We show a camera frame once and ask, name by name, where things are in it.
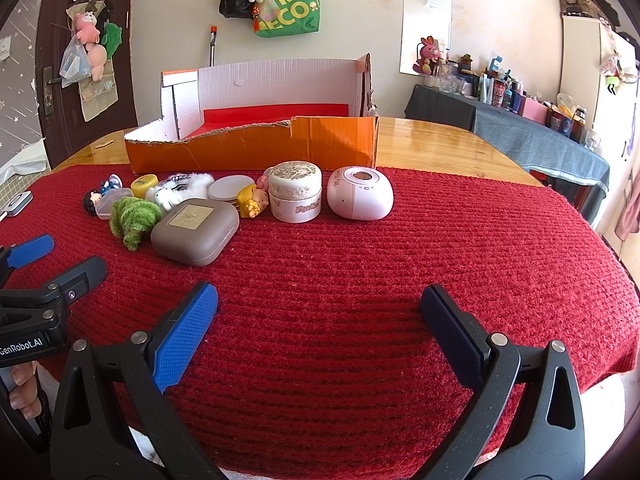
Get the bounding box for pink white round device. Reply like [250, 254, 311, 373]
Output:
[327, 165, 395, 221]

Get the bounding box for dark brown door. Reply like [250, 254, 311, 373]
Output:
[35, 0, 138, 171]

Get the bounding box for green knitted plush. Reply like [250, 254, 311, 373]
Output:
[110, 196, 163, 252]

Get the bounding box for white plastic sheet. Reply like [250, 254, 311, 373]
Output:
[0, 139, 51, 181]

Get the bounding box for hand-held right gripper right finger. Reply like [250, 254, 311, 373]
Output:
[415, 284, 586, 480]

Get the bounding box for white round jar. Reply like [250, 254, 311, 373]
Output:
[269, 161, 323, 224]

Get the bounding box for orange cardboard box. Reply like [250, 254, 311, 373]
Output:
[124, 53, 381, 173]

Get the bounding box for red knitted mat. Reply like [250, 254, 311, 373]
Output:
[0, 164, 640, 476]

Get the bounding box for dark patterned bag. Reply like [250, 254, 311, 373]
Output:
[559, 0, 621, 26]

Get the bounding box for pink rabbit plush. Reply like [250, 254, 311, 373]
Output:
[412, 36, 443, 76]

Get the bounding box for clear plastic bag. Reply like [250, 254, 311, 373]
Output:
[59, 35, 93, 88]

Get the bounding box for pale pink plush toy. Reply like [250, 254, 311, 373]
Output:
[85, 42, 108, 83]

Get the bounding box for small white device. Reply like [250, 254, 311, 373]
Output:
[2, 192, 33, 217]

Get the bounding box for person's left hand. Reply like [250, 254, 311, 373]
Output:
[9, 362, 42, 420]

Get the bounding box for pink cloth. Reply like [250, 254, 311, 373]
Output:
[615, 170, 640, 241]

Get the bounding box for row of bottles and cups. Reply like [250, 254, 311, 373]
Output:
[425, 52, 601, 151]

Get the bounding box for star patterned grey curtain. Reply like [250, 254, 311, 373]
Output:
[0, 0, 51, 146]

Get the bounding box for grey square case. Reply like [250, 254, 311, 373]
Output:
[151, 198, 240, 267]

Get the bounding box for pink box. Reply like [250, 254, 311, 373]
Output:
[520, 97, 548, 126]

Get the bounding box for metal door handle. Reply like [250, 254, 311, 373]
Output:
[42, 66, 63, 116]

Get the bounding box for white round compact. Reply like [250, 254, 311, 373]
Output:
[207, 175, 256, 206]

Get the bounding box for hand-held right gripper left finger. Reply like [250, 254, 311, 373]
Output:
[50, 280, 226, 480]

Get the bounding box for black haired doll figurine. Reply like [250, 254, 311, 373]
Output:
[82, 173, 123, 217]

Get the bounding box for side table with dark cloth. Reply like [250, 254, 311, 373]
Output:
[404, 84, 611, 226]

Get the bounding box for wall mirror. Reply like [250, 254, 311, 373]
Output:
[399, 0, 452, 76]

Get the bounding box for yellow figurine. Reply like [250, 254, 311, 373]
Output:
[237, 185, 271, 219]

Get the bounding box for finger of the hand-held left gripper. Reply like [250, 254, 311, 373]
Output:
[0, 234, 56, 286]
[0, 255, 108, 311]

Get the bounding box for green plush toy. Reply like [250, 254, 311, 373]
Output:
[101, 22, 123, 58]

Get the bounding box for white plush toy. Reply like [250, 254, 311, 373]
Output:
[150, 172, 216, 208]

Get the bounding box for small clear plastic box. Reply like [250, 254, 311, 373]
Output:
[95, 189, 136, 220]

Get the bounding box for beige hanging organizer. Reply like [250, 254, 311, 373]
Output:
[80, 60, 121, 122]

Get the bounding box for green grid cutting mat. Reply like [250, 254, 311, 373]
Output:
[0, 157, 37, 211]

